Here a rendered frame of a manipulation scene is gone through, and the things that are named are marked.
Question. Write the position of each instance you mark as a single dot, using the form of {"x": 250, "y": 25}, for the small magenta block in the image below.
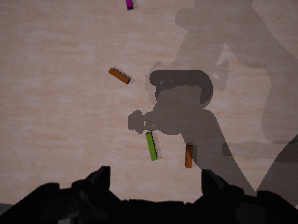
{"x": 129, "y": 5}

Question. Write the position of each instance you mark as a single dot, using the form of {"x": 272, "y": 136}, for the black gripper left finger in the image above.
{"x": 83, "y": 201}

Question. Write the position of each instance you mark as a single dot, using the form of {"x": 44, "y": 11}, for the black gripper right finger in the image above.
{"x": 220, "y": 208}

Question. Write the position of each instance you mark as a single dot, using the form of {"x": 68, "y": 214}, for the orange rod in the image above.
{"x": 119, "y": 75}
{"x": 188, "y": 156}

